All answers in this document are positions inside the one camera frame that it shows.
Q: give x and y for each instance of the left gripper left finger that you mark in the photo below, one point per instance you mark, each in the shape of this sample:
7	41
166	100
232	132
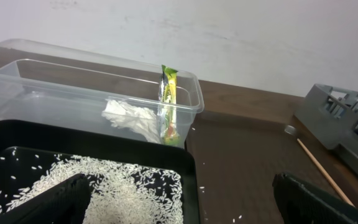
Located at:
64	203

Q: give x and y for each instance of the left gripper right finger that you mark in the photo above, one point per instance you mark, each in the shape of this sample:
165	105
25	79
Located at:
299	201

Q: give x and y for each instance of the white napkin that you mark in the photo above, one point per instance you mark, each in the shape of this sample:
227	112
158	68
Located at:
138	119

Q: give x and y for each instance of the green yellow snack wrapper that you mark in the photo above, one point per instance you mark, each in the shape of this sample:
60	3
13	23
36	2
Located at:
167	112

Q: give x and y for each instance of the grey dishwasher rack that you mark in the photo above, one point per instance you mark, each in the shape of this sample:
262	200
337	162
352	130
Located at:
330	114

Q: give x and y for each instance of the right wooden chopstick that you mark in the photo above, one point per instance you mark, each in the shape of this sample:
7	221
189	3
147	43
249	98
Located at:
322	170

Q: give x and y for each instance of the white rice pile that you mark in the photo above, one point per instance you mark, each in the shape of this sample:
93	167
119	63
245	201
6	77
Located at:
120	192

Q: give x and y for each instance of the black plastic tray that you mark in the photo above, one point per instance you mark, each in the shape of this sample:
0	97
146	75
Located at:
185	161

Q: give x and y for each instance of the brown serving tray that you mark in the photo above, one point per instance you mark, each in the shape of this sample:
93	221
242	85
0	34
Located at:
237	158

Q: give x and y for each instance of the clear plastic bin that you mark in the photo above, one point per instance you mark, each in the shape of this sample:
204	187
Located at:
65	87

